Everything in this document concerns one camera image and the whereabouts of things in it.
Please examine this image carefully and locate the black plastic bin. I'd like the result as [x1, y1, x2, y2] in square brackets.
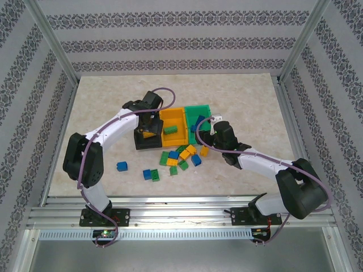
[133, 129, 164, 151]

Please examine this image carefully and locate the yellow plastic bin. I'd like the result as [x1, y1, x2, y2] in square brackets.
[158, 107, 190, 148]

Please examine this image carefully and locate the green plastic bin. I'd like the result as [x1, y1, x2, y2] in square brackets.
[184, 104, 213, 145]

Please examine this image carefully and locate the grey metal shelf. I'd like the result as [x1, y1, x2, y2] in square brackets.
[21, 239, 345, 272]

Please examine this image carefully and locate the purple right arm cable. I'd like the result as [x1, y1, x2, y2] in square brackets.
[195, 116, 332, 246]

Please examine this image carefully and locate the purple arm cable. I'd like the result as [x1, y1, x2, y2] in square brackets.
[195, 116, 332, 246]
[77, 87, 176, 249]

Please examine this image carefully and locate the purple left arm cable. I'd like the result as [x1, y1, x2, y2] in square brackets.
[77, 87, 176, 249]

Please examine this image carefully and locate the aluminium table side rail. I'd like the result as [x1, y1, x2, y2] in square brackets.
[276, 79, 338, 210]
[39, 82, 80, 206]

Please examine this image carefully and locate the aluminium mounting rail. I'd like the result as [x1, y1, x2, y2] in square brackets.
[27, 195, 338, 230]

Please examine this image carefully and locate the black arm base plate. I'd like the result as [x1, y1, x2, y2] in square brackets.
[231, 207, 283, 227]
[79, 209, 130, 227]

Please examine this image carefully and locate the slotted grey cable duct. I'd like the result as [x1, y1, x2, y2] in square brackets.
[38, 228, 253, 241]

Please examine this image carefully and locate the aluminium frame post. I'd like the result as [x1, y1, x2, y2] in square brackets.
[277, 0, 332, 84]
[25, 0, 80, 86]

